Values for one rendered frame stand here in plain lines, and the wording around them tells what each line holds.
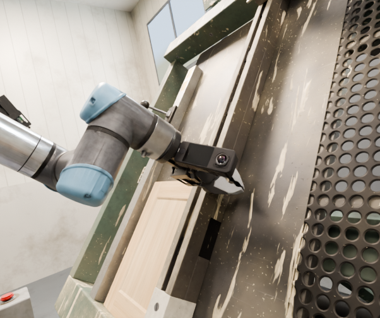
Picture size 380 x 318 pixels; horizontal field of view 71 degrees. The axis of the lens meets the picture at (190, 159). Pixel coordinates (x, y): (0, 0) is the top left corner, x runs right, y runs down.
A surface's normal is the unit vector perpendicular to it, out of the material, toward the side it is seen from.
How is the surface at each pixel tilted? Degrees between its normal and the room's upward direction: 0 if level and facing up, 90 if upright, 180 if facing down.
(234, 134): 90
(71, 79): 90
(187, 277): 90
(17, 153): 109
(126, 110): 86
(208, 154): 58
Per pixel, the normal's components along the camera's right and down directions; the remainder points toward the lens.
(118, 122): 0.43, -0.25
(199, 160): -0.36, -0.44
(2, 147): 0.48, 0.26
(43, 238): 0.58, -0.09
